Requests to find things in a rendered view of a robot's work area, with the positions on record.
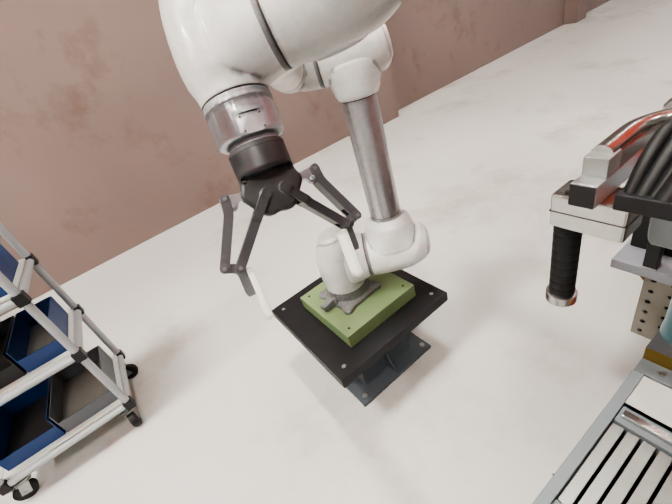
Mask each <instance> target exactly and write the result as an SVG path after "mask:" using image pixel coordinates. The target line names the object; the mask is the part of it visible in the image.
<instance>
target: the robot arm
mask: <svg viewBox="0 0 672 504"><path fill-rule="evenodd" d="M158 1H159V10H160V15H161V20H162V24H163V28H164V31H165V35H166V38H167V42H168V45H169V48H170V51H171V54H172V56H173V59H174V62H175V64H176V67H177V69H178V71H179V73H180V76H181V78H182V80H183V82H184V84H185V86H186V87H187V89H188V91H189V93H190V94H191V95H192V96H193V97H194V99H195V100H196V101H197V103H198V104H199V106H200V108H201V110H202V112H203V114H204V118H205V121H206V122H207V124H208V126H209V128H210V131H211V133H212V135H213V138H214V140H215V143H216V145H217V147H218V150H219V151H220V152H221V153H223V154H226V155H229V157H228V159H229V162H230V164H231V166H232V169H233V171H234V174H235V176H236V178H237V181H238V183H239V186H240V193H237V194H232V195H226V194H223V195H221V196H220V205H221V209H222V212H223V215H224V216H223V229H222V242H221V256H220V272H221V273H222V274H232V273H233V274H237V275H238V277H239V279H240V281H241V284H242V286H243V288H244V291H245V293H246V294H247V295H248V296H249V297H250V296H253V295H255V294H256V296H257V298H258V301H259V303H260V305H261V308H262V310H263V312H264V315H265V317H266V318H267V319H269V320H270V319H272V317H273V315H272V313H271V311H270V308H269V306H268V304H267V301H266V299H265V297H264V294H263V292H262V290H261V287H260V285H259V282H258V280H257V278H256V275H255V273H254V271H253V268H251V267H248V268H246V267H247V264H248V261H249V257H250V254H251V251H252V248H253V245H254V242H255V239H256V236H257V233H258V230H259V227H260V224H261V222H262V219H263V216H270V217H271V216H273V215H276V214H277V213H278V212H280V211H286V210H289V209H291V208H293V207H294V206H295V205H298V206H299V207H302V208H305V209H306V210H308V211H310V212H312V213H313V214H315V215H317V216H319V217H320V218H322V219H324V220H326V221H327V222H329V223H331V224H333V225H335V226H332V227H329V228H326V229H325V230H323V231H322V232H321V233H320V234H319V236H318V239H317V243H316V263H317V266H318V269H319V272H320V275H321V277H322V280H323V282H324V283H325V285H326V289H324V290H323V291H321V292H320V293H319V294H318V296H319V298H320V299H322V300H325V301H324V302H323V304H322V305H321V309H323V311H324V312H327V311H328V310H330V309H332V308H334V307H335V306H336V307H338V308H339V309H341V310H342V311H343V312H344V313H345V314H346V315H350V314H352V313H353V312H354V310H355V309H356V308H357V307H358V306H359V305H360V304H361V303H362V302H363V301H365V300H366V299H367V298H368V297H369V296H370V295H371V294H373V293H374V292H375V291H377V290H379V289H380V288H381V283H380V282H378V281H373V280H371V279H369V278H368V277H370V276H371V275H376V274H384V273H389V272H394V271H398V270H401V269H405V268H408V267H411V266H413V265H415V264H417V263H419V262H420V261H422V260H423V259H424V258H426V257H427V255H428V254H429V253H430V250H431V244H430V236H429V232H428V229H427V228H426V227H425V226H424V224H423V223H421V222H420V221H418V220H412V219H411V217H410V214H409V213H408V212H407V211H406V210H404V209H403V208H401V207H400V205H399V200H398V195H397V190H396V186H395V181H394V176H393V171H392V166H391V161H390V156H389V152H388V145H387V140H386V135H385V130H384V125H383V120H382V116H381V111H380V106H379V101H378V96H377V93H376V92H378V90H379V87H380V79H381V72H382V71H384V70H386V69H387V68H388V67H389V65H390V63H391V61H392V57H393V47H392V43H391V39H390V36H389V32H388V29H387V27H386V25H385V24H384V23H385V22H386V21H387V20H388V19H389V18H390V17H391V16H392V15H393V14H394V13H395V11H396V10H397V9H398V8H399V6H400V5H401V3H402V0H158ZM269 85H270V86H271V87H272V88H274V89H275V90H277V91H279V92H281V93H285V94H292V93H296V92H299V91H301V92H306V91H314V90H319V89H323V88H327V87H330V89H331V91H332V92H333V94H334V96H335V98H336V99H337V100H338V101H339V102H341V104H342V108H343V112H344V116H345V119H346V123H347V127H348V131H349V135H350V139H351V143H352V147H353V151H354V154H355V158H356V162H357V166H358V170H359V174H360V178H361V182H362V186H363V189H364V193H365V197H366V201H367V205H368V209H369V213H370V216H369V218H368V219H367V221H366V224H365V226H366V232H364V233H357V232H354V230H353V226H354V223H355V222H356V221H357V220H358V219H360V218H361V215H362V214H361V212H360V211H359V210H358V209H357V208H356V207H355V206H354V205H353V204H352V203H351V202H350V201H349V200H348V199H347V198H346V197H345V196H343V195H342V194H341V193H340V192H339V191H338V190H337V189H336V188H335V187H334V186H333V185H332V184H331V183H330V182H329V181H328V180H327V179H326V178H325V177H324V175H323V173H322V171H321V169H320V167H319V165H318V164H316V163H313V164H312V165H310V166H309V167H308V168H307V169H305V170H303V171H300V172H298V171H297V170H296V169H295V167H294V166H293V163H292V160H291V158H290V155H289V153H288V150H287V148H286V145H285V143H284V140H283V138H281V137H280V135H281V134H282V133H283V131H284V126H283V123H282V121H281V118H280V116H279V113H278V110H277V108H276V105H275V103H274V100H273V95H272V93H271V92H270V90H269V87H268V86H269ZM302 180H306V181H307V182H308V183H309V184H313V185H314V186H315V188H316V189H317V190H318V191H319V192H320V193H322V194H323V195H324V196H325V197H326V198H327V199H328V200H329V201H330V202H331V203H332V204H333V205H334V206H335V207H336V208H337V209H338V210H339V211H340V212H341V213H342V214H343V215H345V216H346V217H344V216H342V215H340V214H339V213H337V212H335V211H333V210H332V209H330V208H328V207H327V206H325V205H323V204H321V203H320V202H318V201H316V200H314V199H313V198H311V196H309V195H308V194H306V193H304V192H303V191H301V190H300V188H301V184H302ZM241 201H242V202H243V203H245V204H246V205H248V206H250V207H251V208H253V209H254V210H253V213H252V216H251V219H250V223H249V226H248V229H247V232H246V235H245V238H244V241H243V244H242V247H241V250H240V253H239V256H238V259H237V262H236V263H234V264H230V261H231V247H232V234H233V220H234V213H233V212H235V211H236V210H237V209H238V204H239V202H241Z"/></svg>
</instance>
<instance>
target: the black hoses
mask: <svg viewBox="0 0 672 504"><path fill-rule="evenodd" d="M613 210H618V211H623V212H627V213H632V214H637V215H642V216H647V217H652V218H657V219H662V220H667V221H672V117H671V118H670V119H668V120H667V121H665V122H664V123H663V124H662V125H661V126H660V127H659V128H658V129H657V130H656V132H655V133H654V134H653V135H652V137H651V138H650V140H649V141H648V143H647V144H646V146H645V147H644V149H643V151H642V153H641V154H640V156H639V158H638V160H637V162H636V164H635V166H634V168H633V170H632V172H631V174H630V176H629V178H628V181H627V183H626V185H625V186H624V187H623V188H622V189H621V190H620V191H618V192H617V193H616V194H615V197H614V202H613Z"/></svg>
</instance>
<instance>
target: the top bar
mask: <svg viewBox="0 0 672 504"><path fill-rule="evenodd" d="M670 108H672V101H671V102H670V103H668V104H667V105H666V106H665V107H663V108H662V109H661V110H665V109H670ZM653 134H654V133H652V134H649V135H647V136H645V137H642V138H641V139H639V140H637V141H636V142H634V143H633V144H632V145H631V146H630V147H628V148H627V149H626V150H625V151H624V152H623V153H622V154H621V160H620V166H619V169H617V170H616V171H615V172H614V173H613V174H612V175H611V176H609V177H608V178H607V179H604V178H598V177H591V176H584V175H582V174H581V175H580V176H579V177H578V178H576V179H575V180H574V181H573V182H572V183H571V184H570V189H569V199H568V205H572V206H577V207H582V208H587V209H591V210H593V209H595V208H596V207H597V206H598V205H599V204H600V203H602V202H603V201H604V200H605V199H606V198H607V197H608V196H609V195H610V194H611V193H613V192H614V191H615V190H616V189H617V188H618V187H619V186H620V185H621V184H623V183H624V182H625V181H626V180H627V179H628V178H629V176H630V174H631V172H632V170H633V168H634V166H635V164H636V162H637V160H638V158H639V156H640V154H641V153H642V151H643V149H644V147H645V146H646V144H647V143H648V141H649V140H650V138H651V137H652V135H653Z"/></svg>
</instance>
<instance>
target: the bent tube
mask: <svg viewBox="0 0 672 504"><path fill-rule="evenodd" d="M671 117H672V108H670V109H665V110H660V111H656V112H652V113H649V114H646V115H643V116H640V117H637V118H635V119H633V120H631V121H629V122H627V123H625V124H624V125H622V126H621V127H620V128H618V129H617V130H616V131H614V132H613V133H612V134H611V135H609V136H608V137H607V138H606V139H604V140H603V141H602V142H600V143H599V144H598V145H597V146H595V147H594V148H593V149H592V150H591V152H589V153H588V154H587V155H585V156H584V158H583V166H582V175H584V176H591V177H598V178H604V179H607V178H608V177H609V176H611V175H612V174H613V173H614V172H615V171H616V170H617V169H619V166H620V160H621V154H622V153H623V152H624V151H625V150H626V149H627V148H628V147H630V146H631V145H632V144H633V143H634V142H636V141H637V140H639V139H641V138H642V137H645V136H647V135H649V134H652V133H655V132H656V130H657V129H658V128H659V127H660V126H661V125H662V124H663V123H664V122H665V121H667V120H668V119H670V118H671Z"/></svg>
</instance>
